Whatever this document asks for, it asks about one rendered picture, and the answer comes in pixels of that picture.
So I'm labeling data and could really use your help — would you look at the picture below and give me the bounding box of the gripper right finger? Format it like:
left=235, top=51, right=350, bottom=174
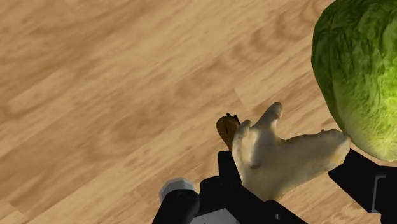
left=328, top=148, right=397, bottom=224

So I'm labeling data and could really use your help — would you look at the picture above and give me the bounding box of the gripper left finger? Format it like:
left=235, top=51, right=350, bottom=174
left=151, top=150, right=281, bottom=224

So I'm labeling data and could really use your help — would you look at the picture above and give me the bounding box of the pale yellow peeled banana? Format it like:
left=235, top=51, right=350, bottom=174
left=216, top=102, right=352, bottom=202

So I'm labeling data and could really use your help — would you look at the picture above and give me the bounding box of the green lettuce head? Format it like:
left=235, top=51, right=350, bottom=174
left=310, top=0, right=397, bottom=162

